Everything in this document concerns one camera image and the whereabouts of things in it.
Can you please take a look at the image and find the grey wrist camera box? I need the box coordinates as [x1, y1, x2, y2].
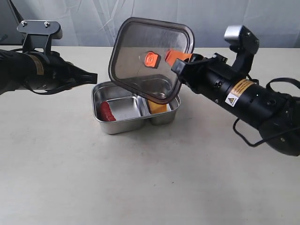
[224, 25, 259, 55]

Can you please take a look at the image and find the dark transparent lunch box lid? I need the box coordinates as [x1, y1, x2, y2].
[108, 17, 195, 104]

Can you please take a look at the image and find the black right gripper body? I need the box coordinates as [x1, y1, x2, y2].
[171, 53, 237, 103]

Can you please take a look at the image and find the red toy sausage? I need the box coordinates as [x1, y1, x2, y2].
[99, 101, 116, 122]

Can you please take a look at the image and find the blue-grey backdrop cloth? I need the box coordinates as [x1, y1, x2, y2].
[13, 0, 300, 48]

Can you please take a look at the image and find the black cable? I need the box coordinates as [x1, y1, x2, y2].
[232, 77, 300, 148]

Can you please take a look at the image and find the stainless steel lunch box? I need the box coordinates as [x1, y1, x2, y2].
[91, 82, 180, 135]

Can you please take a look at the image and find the yellow toy cheese wedge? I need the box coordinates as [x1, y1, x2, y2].
[147, 100, 167, 114]

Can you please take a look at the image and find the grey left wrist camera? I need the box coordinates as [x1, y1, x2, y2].
[17, 20, 63, 39]

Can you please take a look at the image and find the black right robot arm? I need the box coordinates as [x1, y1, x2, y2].
[165, 50, 300, 157]

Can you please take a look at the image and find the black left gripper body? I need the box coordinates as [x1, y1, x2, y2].
[44, 51, 98, 91]

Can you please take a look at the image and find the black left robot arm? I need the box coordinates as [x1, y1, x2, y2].
[0, 49, 98, 95]

